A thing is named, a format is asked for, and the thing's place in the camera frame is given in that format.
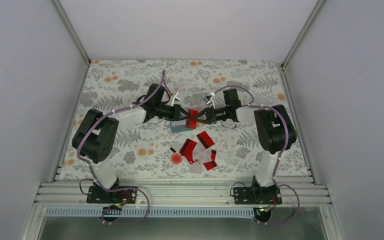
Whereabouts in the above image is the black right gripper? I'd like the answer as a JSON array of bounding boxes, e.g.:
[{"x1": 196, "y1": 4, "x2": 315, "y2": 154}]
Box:
[{"x1": 192, "y1": 106, "x2": 230, "y2": 125}]

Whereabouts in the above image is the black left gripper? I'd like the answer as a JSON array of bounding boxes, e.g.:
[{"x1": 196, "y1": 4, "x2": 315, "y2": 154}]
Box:
[{"x1": 154, "y1": 102, "x2": 191, "y2": 122}]

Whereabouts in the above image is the blue leather card holder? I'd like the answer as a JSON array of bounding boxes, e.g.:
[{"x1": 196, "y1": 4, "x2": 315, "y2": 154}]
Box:
[{"x1": 169, "y1": 120, "x2": 193, "y2": 134}]

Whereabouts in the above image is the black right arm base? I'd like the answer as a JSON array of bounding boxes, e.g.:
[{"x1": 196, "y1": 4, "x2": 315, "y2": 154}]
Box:
[{"x1": 230, "y1": 176, "x2": 283, "y2": 205}]

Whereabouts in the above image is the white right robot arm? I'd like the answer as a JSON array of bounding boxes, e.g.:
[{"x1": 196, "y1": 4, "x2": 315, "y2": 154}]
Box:
[{"x1": 192, "y1": 88, "x2": 297, "y2": 204}]

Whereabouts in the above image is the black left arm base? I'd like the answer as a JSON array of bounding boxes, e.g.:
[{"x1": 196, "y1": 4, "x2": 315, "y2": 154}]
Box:
[{"x1": 86, "y1": 182, "x2": 137, "y2": 205}]

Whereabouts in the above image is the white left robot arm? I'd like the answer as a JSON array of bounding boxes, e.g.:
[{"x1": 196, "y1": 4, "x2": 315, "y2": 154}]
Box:
[{"x1": 71, "y1": 83, "x2": 191, "y2": 203}]

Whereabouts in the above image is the small red card right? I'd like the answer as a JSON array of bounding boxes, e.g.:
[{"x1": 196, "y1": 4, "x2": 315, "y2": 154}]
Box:
[{"x1": 210, "y1": 149, "x2": 217, "y2": 162}]

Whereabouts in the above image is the red card with black stripe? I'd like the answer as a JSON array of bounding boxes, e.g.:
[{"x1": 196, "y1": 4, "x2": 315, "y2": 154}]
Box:
[{"x1": 179, "y1": 138, "x2": 197, "y2": 165}]

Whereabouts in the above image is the white floral card in pile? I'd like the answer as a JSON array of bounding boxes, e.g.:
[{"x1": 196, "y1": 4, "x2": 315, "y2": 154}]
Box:
[{"x1": 189, "y1": 148, "x2": 212, "y2": 174}]

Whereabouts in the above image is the white card with red circle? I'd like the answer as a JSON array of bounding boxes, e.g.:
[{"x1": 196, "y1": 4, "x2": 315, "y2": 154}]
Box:
[{"x1": 170, "y1": 147, "x2": 183, "y2": 165}]

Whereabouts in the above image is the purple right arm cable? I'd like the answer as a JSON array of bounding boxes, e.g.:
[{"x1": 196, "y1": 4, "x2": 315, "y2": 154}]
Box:
[{"x1": 211, "y1": 85, "x2": 301, "y2": 226}]

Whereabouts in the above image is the white cable duct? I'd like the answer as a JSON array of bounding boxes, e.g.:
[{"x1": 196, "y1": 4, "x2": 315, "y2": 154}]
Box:
[{"x1": 44, "y1": 206, "x2": 255, "y2": 219}]

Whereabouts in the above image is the aluminium corner post left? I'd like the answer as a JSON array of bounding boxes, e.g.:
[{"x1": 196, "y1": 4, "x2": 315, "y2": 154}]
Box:
[{"x1": 51, "y1": 0, "x2": 91, "y2": 66}]

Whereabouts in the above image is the aluminium corner post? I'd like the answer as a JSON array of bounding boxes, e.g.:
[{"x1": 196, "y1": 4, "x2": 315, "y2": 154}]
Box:
[
  {"x1": 51, "y1": 0, "x2": 91, "y2": 66},
  {"x1": 280, "y1": 0, "x2": 327, "y2": 71}
]

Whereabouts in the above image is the aluminium rail frame front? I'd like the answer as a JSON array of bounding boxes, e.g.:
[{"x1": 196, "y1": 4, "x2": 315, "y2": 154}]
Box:
[{"x1": 34, "y1": 179, "x2": 332, "y2": 207}]

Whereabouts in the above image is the aluminium corner post right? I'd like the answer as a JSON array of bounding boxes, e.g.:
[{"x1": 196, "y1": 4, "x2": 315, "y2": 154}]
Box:
[{"x1": 280, "y1": 0, "x2": 327, "y2": 71}]

